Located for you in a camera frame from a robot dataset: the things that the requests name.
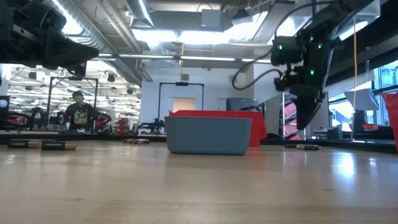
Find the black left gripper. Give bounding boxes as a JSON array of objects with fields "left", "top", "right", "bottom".
[{"left": 0, "top": 0, "right": 100, "bottom": 78}]

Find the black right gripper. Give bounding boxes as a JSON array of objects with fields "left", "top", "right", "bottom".
[{"left": 293, "top": 58, "right": 331, "bottom": 130}]

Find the grey flat panel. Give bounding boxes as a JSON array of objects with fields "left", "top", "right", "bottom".
[{"left": 320, "top": 92, "right": 330, "bottom": 138}]

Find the white shelf rack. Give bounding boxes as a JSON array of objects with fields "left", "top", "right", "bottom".
[{"left": 264, "top": 92, "right": 307, "bottom": 141}]

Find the black office chair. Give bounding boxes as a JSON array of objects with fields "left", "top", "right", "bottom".
[{"left": 353, "top": 109, "right": 368, "bottom": 131}]

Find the white trapezoid shade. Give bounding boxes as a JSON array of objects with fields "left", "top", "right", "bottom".
[{"left": 343, "top": 89, "right": 379, "bottom": 111}]

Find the short red plastic bin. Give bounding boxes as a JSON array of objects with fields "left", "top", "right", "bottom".
[{"left": 169, "top": 109, "right": 267, "bottom": 147}]

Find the person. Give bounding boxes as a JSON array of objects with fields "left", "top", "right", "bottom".
[{"left": 64, "top": 90, "right": 96, "bottom": 132}]

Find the long red plastic bin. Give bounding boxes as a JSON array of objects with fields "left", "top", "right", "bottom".
[{"left": 381, "top": 92, "right": 398, "bottom": 153}]

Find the red storage bin stack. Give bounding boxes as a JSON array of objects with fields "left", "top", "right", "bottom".
[{"left": 116, "top": 117, "right": 131, "bottom": 135}]

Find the black device with white circle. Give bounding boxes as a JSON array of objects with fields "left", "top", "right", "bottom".
[{"left": 0, "top": 95, "right": 11, "bottom": 130}]

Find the blue-grey plastic bin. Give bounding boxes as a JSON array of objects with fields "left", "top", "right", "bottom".
[{"left": 164, "top": 116, "right": 253, "bottom": 156}]

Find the long ceiling light tube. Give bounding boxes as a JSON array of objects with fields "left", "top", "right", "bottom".
[{"left": 93, "top": 52, "right": 274, "bottom": 64}]

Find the grey ceiling junction box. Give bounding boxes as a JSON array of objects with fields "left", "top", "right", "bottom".
[{"left": 200, "top": 8, "right": 224, "bottom": 32}]

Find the black gantry frame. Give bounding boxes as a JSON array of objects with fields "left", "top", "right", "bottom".
[
  {"left": 157, "top": 82, "right": 205, "bottom": 125},
  {"left": 46, "top": 76, "right": 100, "bottom": 133}
]

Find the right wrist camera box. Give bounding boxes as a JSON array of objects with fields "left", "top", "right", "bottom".
[{"left": 272, "top": 72, "right": 297, "bottom": 92}]

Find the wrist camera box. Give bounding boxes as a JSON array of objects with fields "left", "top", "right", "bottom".
[
  {"left": 272, "top": 72, "right": 297, "bottom": 92},
  {"left": 39, "top": 8, "right": 67, "bottom": 32}
]

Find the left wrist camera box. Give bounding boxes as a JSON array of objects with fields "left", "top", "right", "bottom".
[{"left": 39, "top": 8, "right": 67, "bottom": 32}]

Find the silver spiral ceiling duct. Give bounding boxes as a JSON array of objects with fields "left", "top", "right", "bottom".
[{"left": 49, "top": 0, "right": 142, "bottom": 85}]

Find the smooth silver ceiling duct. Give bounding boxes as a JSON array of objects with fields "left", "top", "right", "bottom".
[{"left": 126, "top": 0, "right": 155, "bottom": 27}]

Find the black aluminium table frame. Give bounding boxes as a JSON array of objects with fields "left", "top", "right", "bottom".
[{"left": 0, "top": 132, "right": 398, "bottom": 155}]

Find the silver rectangular ceiling duct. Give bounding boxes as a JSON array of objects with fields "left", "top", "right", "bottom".
[{"left": 337, "top": 0, "right": 382, "bottom": 41}]

